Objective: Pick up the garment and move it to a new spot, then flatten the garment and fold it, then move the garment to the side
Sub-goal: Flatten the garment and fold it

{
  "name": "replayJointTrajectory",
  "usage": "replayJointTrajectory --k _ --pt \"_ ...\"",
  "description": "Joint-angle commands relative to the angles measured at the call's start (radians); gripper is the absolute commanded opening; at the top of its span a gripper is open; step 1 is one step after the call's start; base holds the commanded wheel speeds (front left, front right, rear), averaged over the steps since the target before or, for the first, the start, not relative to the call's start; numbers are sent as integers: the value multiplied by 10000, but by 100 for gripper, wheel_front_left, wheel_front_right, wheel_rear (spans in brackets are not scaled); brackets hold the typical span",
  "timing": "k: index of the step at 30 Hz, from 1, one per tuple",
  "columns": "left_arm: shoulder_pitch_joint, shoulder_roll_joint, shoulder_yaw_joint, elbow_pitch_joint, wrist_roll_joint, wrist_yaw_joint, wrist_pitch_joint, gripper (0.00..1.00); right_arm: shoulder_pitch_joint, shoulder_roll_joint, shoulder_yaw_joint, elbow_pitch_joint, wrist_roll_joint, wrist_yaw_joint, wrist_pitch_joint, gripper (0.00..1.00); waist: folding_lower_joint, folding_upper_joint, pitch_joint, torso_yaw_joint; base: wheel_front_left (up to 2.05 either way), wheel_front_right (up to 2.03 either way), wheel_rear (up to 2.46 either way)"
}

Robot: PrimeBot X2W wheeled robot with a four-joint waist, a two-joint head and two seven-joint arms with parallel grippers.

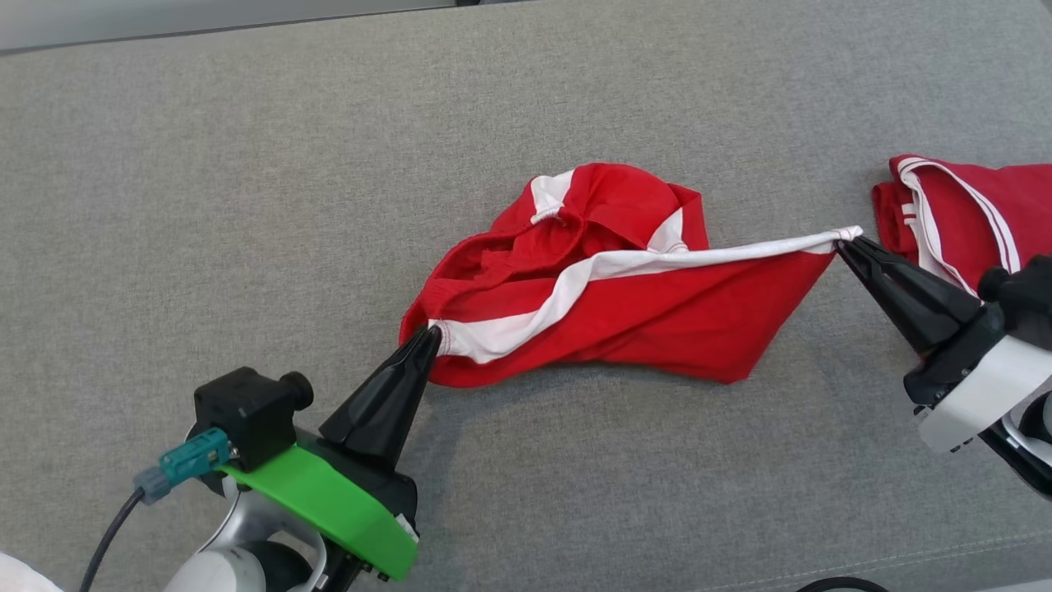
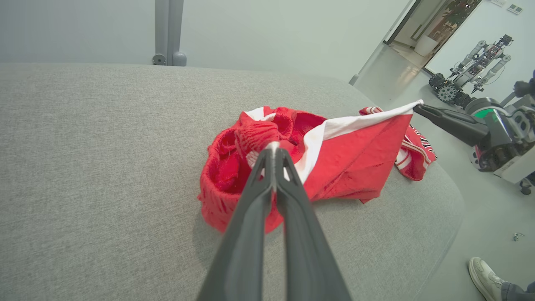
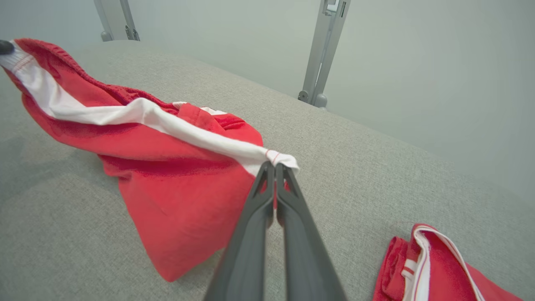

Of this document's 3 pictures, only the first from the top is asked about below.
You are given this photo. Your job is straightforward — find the red shorts white stripes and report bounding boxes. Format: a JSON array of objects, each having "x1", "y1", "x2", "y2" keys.
[{"x1": 399, "y1": 162, "x2": 864, "y2": 387}]

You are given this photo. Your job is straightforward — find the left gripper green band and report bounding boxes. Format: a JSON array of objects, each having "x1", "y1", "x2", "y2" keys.
[{"x1": 220, "y1": 325, "x2": 443, "y2": 580}]

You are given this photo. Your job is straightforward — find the thick black looped cable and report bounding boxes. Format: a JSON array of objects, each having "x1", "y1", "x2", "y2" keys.
[{"x1": 796, "y1": 576, "x2": 893, "y2": 592}]

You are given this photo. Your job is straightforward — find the grey fabric sofa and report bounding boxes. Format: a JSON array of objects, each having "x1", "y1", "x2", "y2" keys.
[{"x1": 0, "y1": 0, "x2": 1052, "y2": 592}]

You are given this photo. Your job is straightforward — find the teal plug left camera cable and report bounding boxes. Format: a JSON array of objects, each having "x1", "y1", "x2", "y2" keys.
[{"x1": 80, "y1": 428, "x2": 233, "y2": 592}]

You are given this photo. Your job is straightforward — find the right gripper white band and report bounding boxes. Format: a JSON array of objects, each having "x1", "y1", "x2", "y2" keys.
[{"x1": 837, "y1": 237, "x2": 1052, "y2": 453}]

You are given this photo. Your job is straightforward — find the red white short-sleeve jersey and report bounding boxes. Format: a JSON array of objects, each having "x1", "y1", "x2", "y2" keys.
[{"x1": 871, "y1": 154, "x2": 1052, "y2": 297}]

